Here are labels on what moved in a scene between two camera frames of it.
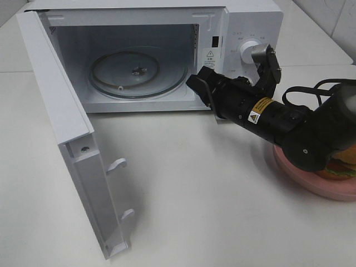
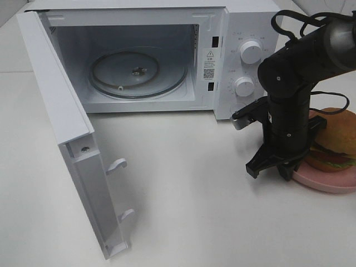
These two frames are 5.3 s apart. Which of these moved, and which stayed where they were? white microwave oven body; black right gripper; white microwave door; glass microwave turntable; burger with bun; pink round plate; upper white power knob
Moved: pink round plate; black right gripper; burger with bun
Stayed: glass microwave turntable; white microwave oven body; upper white power knob; white microwave door
